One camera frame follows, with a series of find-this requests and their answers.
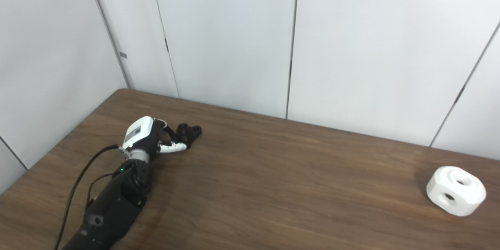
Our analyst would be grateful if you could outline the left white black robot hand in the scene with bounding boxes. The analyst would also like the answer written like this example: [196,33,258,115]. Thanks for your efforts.
[122,116,188,161]

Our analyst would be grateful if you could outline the black flanged holder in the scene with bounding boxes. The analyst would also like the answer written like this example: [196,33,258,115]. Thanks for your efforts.
[172,123,202,149]

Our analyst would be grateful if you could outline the round white plastic piece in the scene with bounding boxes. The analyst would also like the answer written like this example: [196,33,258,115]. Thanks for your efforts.
[426,166,487,216]

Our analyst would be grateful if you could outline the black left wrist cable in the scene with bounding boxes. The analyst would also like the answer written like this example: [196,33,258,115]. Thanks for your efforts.
[54,145,125,250]

